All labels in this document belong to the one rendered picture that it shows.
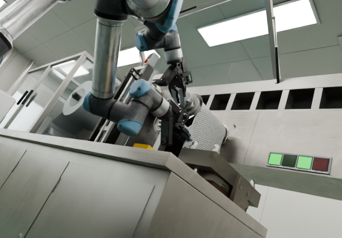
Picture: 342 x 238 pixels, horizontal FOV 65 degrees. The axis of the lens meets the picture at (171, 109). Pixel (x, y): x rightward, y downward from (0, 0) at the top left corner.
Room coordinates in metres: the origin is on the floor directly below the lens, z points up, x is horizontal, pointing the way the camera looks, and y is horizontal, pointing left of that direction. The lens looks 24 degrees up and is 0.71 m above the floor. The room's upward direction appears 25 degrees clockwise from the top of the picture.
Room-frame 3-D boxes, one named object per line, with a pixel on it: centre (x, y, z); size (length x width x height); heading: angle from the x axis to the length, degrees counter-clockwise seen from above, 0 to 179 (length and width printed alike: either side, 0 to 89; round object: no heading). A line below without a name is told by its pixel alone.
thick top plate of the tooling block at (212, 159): (1.06, -0.30, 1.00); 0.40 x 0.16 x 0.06; 130
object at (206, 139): (1.13, -0.20, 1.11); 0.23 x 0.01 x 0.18; 130
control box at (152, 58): (1.54, 0.27, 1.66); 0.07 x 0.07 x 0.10; 31
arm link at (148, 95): (0.88, 0.11, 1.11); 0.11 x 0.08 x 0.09; 130
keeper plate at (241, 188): (1.00, -0.38, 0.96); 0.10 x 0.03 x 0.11; 130
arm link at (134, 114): (0.88, 0.12, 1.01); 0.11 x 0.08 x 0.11; 79
